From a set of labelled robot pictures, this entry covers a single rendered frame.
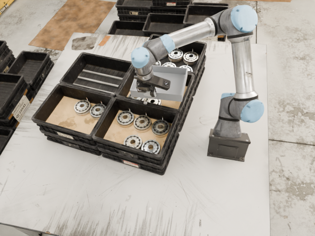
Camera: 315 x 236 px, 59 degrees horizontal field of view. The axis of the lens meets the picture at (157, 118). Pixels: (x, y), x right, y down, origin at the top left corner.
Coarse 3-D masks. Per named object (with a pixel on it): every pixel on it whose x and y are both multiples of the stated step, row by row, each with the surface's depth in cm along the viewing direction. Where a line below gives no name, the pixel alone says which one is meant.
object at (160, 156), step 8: (112, 104) 161; (144, 104) 159; (176, 112) 154; (176, 120) 151; (96, 128) 152; (168, 136) 145; (112, 144) 146; (120, 144) 145; (136, 152) 143; (144, 152) 141; (160, 152) 140
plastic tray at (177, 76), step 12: (156, 72) 158; (168, 72) 156; (180, 72) 154; (132, 84) 147; (180, 84) 150; (132, 96) 148; (144, 96) 146; (156, 96) 144; (168, 96) 142; (180, 96) 140
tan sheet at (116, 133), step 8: (152, 120) 164; (112, 128) 164; (120, 128) 163; (128, 128) 163; (160, 128) 161; (112, 136) 160; (120, 136) 160; (144, 136) 158; (152, 136) 158; (160, 144) 154
